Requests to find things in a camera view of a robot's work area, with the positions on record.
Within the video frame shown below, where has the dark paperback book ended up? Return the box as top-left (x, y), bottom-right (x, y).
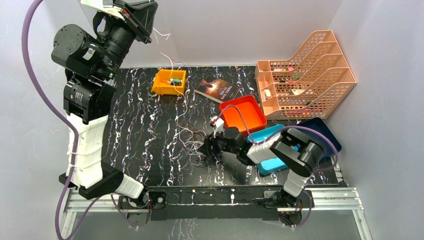
top-left (194, 76), bottom-right (240, 104)

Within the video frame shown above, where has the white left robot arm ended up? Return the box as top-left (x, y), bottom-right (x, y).
top-left (51, 0), bottom-right (158, 208)

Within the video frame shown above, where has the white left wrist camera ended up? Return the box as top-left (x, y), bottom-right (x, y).
top-left (80, 0), bottom-right (124, 20)

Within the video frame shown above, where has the peach plastic file organizer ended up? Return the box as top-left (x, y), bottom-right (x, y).
top-left (255, 30), bottom-right (357, 120)

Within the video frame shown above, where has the white thin cable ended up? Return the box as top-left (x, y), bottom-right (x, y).
top-left (152, 28), bottom-right (208, 160)

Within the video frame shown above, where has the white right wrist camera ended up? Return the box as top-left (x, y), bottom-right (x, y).
top-left (210, 116), bottom-right (225, 138)

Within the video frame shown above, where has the dark blue square tray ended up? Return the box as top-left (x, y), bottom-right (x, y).
top-left (297, 117), bottom-right (342, 161)

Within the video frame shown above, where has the green marker pen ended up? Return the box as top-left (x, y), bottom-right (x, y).
top-left (170, 78), bottom-right (182, 85)

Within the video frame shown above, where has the orange square tray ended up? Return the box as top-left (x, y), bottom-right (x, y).
top-left (219, 95), bottom-right (268, 137)

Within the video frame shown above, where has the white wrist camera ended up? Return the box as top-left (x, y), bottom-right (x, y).
top-left (210, 116), bottom-right (225, 138)
top-left (80, 0), bottom-right (124, 20)

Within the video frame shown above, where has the yellow plastic parts bin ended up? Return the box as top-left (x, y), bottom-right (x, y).
top-left (151, 69), bottom-right (187, 96)

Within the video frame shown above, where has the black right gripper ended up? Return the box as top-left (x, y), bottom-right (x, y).
top-left (197, 126), bottom-right (239, 158)

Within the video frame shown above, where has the light blue square tray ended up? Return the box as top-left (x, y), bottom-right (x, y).
top-left (247, 124), bottom-right (288, 176)

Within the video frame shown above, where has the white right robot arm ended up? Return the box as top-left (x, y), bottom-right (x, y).
top-left (198, 125), bottom-right (331, 208)

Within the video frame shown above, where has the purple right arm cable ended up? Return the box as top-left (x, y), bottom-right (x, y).
top-left (216, 104), bottom-right (339, 229)

